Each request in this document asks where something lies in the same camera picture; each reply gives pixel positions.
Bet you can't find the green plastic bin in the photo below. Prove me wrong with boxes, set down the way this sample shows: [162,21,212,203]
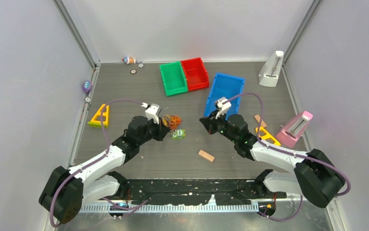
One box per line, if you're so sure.
[159,62,188,96]

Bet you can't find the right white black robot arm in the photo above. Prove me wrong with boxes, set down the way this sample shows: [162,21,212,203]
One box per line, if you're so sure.
[200,111,346,208]

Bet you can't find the blue plastic bin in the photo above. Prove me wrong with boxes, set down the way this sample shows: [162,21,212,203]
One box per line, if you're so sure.
[204,73,245,116]

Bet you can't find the green frog toy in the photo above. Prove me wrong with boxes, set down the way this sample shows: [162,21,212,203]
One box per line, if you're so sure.
[171,129,186,139]

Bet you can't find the pink metronome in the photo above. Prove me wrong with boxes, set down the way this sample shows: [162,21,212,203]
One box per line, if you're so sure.
[275,111,313,148]

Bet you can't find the purple round toy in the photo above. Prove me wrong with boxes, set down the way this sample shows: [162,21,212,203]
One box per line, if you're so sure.
[82,80,92,93]

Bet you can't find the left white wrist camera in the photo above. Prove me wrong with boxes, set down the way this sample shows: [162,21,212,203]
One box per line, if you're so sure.
[141,102,161,125]

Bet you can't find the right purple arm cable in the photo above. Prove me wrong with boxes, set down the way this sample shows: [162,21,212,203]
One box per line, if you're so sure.
[226,92,352,223]

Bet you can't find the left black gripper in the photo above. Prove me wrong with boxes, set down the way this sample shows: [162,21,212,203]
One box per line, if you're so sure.
[137,115,170,146]

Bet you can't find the yellow triangle frame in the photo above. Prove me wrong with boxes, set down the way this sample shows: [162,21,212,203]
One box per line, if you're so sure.
[255,127,281,146]
[87,104,110,128]

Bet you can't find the red plastic bin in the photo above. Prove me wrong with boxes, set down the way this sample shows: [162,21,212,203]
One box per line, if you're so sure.
[180,57,210,91]

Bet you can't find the small orange block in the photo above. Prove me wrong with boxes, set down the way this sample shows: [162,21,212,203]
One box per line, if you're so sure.
[254,115,267,128]

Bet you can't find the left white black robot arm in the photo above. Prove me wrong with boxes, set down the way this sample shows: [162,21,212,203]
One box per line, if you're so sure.
[39,116,170,224]

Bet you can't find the orange wooden block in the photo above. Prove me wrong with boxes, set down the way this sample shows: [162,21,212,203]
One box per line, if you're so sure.
[198,150,215,162]

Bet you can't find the right yellow triangle frame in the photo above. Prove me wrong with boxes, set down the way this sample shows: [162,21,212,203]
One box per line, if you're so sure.
[255,127,281,146]

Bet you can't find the small figurine toy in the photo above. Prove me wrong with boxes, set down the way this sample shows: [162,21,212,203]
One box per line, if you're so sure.
[121,56,137,64]

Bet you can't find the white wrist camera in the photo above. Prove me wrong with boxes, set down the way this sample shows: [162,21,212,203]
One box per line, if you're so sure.
[215,97,231,119]
[141,102,161,125]

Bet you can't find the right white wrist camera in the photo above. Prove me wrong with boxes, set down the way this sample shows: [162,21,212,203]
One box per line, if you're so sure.
[215,97,231,119]

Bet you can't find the left yellow triangle frame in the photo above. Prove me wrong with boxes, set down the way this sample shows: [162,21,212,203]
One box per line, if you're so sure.
[87,104,110,128]

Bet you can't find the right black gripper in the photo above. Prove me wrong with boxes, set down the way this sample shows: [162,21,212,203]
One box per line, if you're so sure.
[200,109,238,144]

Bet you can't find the orange yellow purple cables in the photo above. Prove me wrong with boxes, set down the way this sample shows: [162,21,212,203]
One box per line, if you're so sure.
[162,115,183,131]

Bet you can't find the white metronome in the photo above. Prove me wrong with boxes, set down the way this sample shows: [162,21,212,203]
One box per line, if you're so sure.
[259,51,284,87]

